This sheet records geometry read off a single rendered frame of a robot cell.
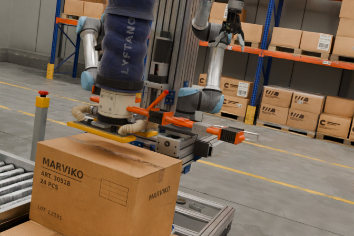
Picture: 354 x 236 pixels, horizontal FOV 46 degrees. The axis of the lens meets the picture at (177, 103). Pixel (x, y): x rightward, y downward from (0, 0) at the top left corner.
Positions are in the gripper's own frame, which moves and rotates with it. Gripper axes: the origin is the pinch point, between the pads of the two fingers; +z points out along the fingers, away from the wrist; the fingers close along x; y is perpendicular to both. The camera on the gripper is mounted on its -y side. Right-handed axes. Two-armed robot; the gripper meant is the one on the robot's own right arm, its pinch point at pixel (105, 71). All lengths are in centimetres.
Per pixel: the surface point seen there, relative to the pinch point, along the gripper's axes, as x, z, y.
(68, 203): -45, 58, 24
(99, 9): 631, -68, -540
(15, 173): -8, 75, -54
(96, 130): -40, 22, 31
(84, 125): -39, 22, 23
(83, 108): -30.8, 16.1, 13.8
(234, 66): 794, 19, -228
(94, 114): -27.2, 18.6, 18.2
